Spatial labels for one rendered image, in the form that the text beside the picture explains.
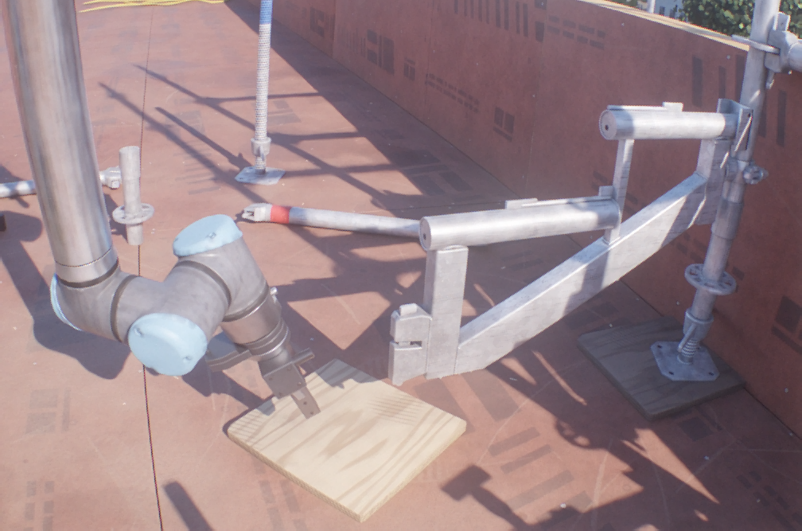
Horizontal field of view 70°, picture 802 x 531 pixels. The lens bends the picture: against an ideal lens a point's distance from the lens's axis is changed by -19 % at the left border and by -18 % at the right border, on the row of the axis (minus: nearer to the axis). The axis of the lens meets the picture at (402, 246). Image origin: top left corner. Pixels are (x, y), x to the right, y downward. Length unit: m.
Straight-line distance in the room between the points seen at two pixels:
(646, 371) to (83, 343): 1.21
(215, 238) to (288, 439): 0.44
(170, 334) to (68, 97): 0.29
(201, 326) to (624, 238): 0.71
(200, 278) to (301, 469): 0.41
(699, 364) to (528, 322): 0.53
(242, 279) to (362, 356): 0.57
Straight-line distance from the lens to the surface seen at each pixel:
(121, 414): 1.28
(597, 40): 1.90
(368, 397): 1.27
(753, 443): 1.41
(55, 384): 1.39
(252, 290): 0.90
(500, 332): 1.13
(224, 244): 0.86
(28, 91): 0.74
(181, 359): 0.80
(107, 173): 2.33
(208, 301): 0.82
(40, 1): 0.71
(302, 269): 1.72
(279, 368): 0.94
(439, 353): 1.10
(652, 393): 1.41
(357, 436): 1.18
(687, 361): 1.52
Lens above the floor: 0.81
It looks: 26 degrees down
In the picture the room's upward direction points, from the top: 5 degrees clockwise
